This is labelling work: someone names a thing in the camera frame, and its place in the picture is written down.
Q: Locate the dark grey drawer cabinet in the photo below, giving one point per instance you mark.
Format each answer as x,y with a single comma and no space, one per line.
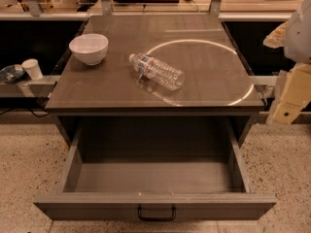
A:
216,80

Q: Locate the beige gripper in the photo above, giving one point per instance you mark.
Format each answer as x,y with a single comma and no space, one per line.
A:
299,36

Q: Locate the clear plastic water bottle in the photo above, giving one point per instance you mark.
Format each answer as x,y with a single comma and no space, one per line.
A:
157,71

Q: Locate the black top drawer handle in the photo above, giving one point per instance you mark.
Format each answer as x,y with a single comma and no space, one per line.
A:
156,215

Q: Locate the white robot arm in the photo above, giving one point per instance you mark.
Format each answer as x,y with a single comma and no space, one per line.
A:
294,35

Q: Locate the grey top drawer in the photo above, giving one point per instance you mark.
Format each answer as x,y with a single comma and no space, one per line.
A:
117,164

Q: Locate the white ceramic bowl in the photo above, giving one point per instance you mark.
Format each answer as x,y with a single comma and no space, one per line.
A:
90,48

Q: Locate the dark round plate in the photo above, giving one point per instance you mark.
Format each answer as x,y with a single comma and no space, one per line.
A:
12,74

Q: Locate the white paper cup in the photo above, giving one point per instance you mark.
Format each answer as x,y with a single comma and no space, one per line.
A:
32,68

